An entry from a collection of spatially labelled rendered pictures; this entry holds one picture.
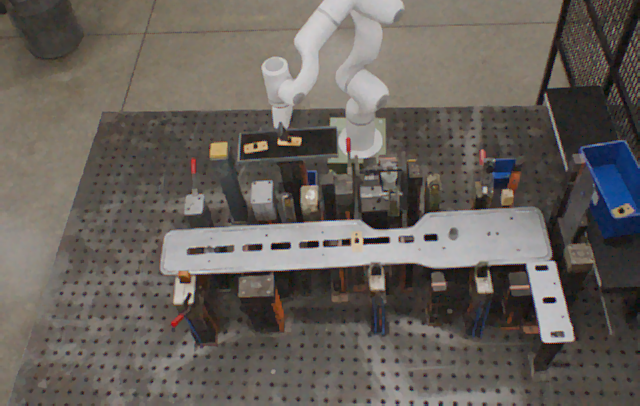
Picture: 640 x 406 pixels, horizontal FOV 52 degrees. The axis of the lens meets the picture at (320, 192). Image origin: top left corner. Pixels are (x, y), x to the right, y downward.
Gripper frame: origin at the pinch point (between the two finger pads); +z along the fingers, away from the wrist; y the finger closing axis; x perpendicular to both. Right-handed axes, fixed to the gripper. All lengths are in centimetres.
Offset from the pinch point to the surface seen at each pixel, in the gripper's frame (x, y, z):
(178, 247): -35, 40, 23
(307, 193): 9.2, 16.8, 15.2
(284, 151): -0.8, 4.8, 7.2
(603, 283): 111, 38, 20
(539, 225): 92, 16, 23
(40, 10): -203, -149, 82
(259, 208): -7.0, 24.9, 15.8
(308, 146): 7.6, 1.6, 7.2
